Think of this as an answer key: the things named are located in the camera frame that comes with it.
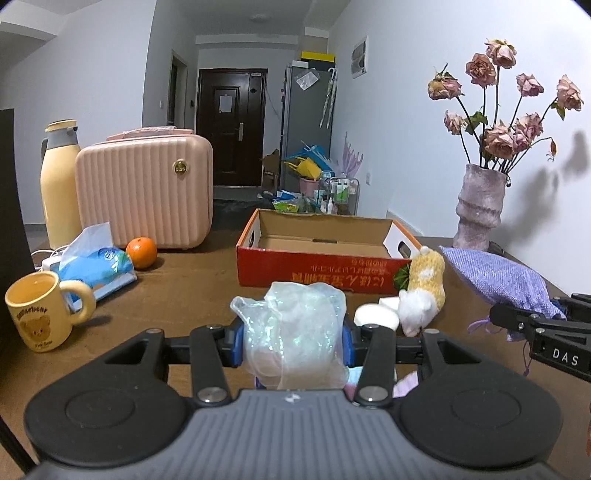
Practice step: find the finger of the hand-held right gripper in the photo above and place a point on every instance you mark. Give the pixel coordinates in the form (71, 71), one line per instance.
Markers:
(581, 307)
(517, 318)

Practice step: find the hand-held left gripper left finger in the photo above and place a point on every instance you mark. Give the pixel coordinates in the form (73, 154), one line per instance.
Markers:
(238, 344)

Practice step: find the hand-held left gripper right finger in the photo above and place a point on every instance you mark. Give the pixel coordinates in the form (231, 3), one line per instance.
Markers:
(348, 344)

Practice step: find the clear plastic bag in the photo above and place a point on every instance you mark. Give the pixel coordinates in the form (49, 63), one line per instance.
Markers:
(295, 337)

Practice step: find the purple fluffy cloth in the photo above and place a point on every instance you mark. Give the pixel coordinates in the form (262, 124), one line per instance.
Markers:
(406, 385)

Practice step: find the red cardboard box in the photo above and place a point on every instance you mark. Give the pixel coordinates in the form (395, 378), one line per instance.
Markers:
(300, 272)

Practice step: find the yellow and white plush toy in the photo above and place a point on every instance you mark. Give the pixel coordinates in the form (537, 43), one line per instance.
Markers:
(427, 277)

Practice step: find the white round container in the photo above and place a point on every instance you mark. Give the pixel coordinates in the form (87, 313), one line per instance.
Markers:
(374, 316)

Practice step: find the pink textured vase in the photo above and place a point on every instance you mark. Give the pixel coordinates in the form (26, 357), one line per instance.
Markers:
(478, 207)

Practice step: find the black cloth covered chair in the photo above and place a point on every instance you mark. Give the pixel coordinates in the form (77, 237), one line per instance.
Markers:
(231, 212)

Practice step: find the orange fruit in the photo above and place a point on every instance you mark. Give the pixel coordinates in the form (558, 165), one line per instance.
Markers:
(141, 253)

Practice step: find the metal storage cart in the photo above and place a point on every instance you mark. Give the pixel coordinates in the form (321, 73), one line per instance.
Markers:
(344, 194)

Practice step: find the green printed bag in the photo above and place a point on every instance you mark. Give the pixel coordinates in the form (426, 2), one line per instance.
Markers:
(291, 203)

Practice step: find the blue tissue pack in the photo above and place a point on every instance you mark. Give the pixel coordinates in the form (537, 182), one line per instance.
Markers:
(101, 267)

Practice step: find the pink plastic bucket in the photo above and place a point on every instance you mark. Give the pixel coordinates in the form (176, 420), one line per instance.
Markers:
(308, 187)

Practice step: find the brown open carton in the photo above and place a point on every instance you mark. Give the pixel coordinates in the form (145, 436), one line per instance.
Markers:
(271, 168)

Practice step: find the pink ribbed suitcase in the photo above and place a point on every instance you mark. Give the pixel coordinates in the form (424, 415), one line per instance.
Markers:
(138, 194)

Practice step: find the dried pink rose bouquet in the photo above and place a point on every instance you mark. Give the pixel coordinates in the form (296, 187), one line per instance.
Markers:
(501, 138)

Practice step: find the blue and yellow plastic pile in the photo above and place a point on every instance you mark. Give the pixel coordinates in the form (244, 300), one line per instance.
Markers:
(307, 159)

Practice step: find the yellow bear mug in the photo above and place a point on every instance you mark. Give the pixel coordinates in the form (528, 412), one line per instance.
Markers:
(37, 314)

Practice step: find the dark brown entrance door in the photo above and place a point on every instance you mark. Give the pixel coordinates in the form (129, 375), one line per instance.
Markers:
(231, 138)

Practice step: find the white power strip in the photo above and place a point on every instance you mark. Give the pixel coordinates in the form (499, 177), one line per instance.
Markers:
(48, 263)

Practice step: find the grey refrigerator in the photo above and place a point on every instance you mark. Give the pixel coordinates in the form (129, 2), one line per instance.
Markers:
(300, 120)

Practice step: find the yellow thermos jug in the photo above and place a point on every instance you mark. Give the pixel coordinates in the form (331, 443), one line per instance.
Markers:
(57, 194)

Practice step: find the white folded umbrella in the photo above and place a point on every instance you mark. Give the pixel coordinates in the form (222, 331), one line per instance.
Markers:
(328, 97)

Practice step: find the black flat panel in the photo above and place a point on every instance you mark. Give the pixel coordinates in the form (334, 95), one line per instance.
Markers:
(11, 184)

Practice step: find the yellow and black box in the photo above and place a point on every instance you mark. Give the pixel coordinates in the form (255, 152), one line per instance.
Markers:
(318, 57)

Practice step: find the round ceiling lamp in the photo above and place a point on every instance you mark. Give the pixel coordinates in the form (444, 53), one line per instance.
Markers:
(261, 17)

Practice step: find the white wall fuse panel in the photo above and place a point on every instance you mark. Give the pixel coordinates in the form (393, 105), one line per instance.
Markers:
(359, 57)

